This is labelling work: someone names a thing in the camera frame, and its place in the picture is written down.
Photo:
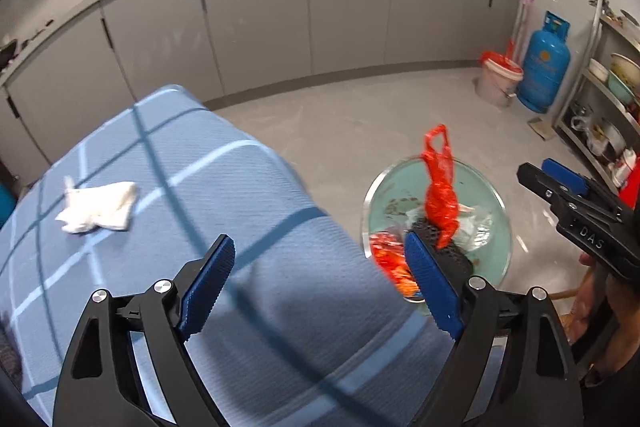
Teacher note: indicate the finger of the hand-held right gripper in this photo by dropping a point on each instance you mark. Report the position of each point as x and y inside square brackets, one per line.
[562, 174]
[540, 184]

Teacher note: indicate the grey kitchen cabinets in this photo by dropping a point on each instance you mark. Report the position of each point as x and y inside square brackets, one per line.
[250, 17]

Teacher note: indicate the black foam net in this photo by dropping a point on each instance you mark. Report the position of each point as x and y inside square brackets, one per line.
[452, 257]

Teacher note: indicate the small white bowl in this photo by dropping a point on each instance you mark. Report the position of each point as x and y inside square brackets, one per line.
[598, 69]

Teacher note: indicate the person's right hand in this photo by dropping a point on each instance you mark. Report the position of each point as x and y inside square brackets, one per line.
[625, 302]

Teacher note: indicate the blue gas cylinder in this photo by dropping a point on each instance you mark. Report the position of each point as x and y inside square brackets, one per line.
[542, 67]

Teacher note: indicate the steel pot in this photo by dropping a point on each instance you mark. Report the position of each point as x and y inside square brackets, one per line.
[607, 139]

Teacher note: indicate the white bucket with red liner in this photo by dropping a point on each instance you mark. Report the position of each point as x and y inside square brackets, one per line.
[495, 87]

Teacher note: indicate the steel shelf rack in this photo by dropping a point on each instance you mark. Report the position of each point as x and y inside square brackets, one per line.
[595, 32]

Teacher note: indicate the round bin with clear liner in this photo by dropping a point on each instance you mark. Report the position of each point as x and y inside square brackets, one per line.
[480, 187]

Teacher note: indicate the blue checked tablecloth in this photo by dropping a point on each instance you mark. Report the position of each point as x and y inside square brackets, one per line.
[225, 187]

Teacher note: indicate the white crumpled tissue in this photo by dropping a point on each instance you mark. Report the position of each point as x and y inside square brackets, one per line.
[100, 207]

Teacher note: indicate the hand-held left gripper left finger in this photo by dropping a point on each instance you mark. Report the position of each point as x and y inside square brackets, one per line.
[207, 287]

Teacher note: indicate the red snack wrapper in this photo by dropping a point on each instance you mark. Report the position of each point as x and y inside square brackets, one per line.
[390, 257]

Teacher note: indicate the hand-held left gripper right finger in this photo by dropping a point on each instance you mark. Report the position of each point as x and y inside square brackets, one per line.
[432, 282]

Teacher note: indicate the patterned bowl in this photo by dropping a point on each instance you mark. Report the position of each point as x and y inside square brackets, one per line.
[626, 72]

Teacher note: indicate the red mesh bag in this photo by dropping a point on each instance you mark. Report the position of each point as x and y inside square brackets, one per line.
[440, 202]

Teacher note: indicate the small cardboard scrap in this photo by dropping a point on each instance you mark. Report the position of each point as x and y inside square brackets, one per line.
[541, 129]

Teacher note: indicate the black gas stove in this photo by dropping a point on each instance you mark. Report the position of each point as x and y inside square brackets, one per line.
[7, 53]

